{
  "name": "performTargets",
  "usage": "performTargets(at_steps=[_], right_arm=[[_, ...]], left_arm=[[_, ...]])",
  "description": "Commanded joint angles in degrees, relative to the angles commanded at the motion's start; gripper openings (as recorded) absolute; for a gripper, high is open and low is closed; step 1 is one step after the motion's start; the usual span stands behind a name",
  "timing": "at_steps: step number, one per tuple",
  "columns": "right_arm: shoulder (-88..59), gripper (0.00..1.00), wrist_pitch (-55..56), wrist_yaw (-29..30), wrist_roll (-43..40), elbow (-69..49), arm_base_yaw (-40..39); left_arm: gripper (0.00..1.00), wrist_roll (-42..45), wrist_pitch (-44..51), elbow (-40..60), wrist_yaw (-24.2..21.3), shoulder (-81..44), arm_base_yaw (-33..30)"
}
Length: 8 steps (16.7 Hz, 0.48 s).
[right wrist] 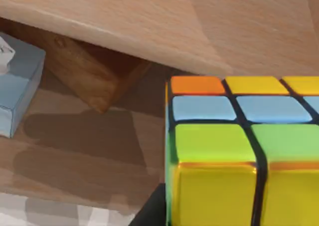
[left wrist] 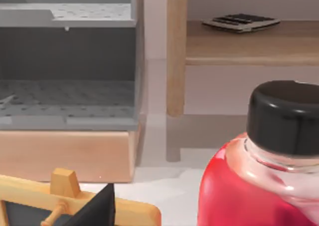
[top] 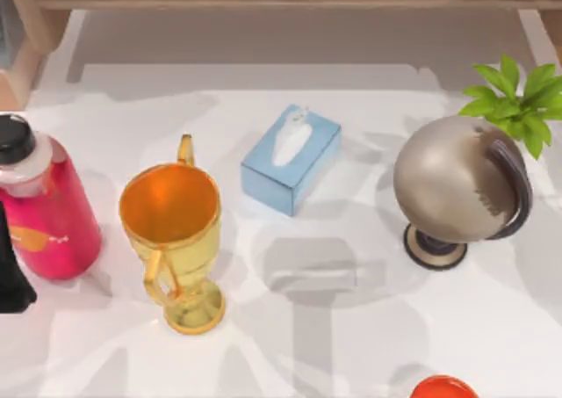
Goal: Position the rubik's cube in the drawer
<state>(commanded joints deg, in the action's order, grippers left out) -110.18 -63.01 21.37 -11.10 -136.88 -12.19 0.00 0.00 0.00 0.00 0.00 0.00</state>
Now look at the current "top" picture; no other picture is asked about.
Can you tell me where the light blue tissue box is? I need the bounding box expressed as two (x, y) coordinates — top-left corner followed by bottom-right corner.
(240, 104), (342, 218)

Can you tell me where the gold trophy cup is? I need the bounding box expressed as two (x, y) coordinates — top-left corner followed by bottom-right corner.
(119, 134), (227, 336)

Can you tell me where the beige globe on stand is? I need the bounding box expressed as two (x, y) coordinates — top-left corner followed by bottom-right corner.
(393, 115), (534, 269)

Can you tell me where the pink bottle with black cap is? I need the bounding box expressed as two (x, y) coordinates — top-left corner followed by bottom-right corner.
(0, 113), (104, 281)

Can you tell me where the green leafy plant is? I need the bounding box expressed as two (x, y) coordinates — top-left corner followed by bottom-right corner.
(457, 54), (562, 161)

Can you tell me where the orange red round object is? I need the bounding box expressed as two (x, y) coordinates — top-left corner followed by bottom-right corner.
(409, 374), (479, 398)

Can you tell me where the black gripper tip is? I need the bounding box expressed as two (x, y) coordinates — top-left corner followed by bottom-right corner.
(0, 201), (38, 315)

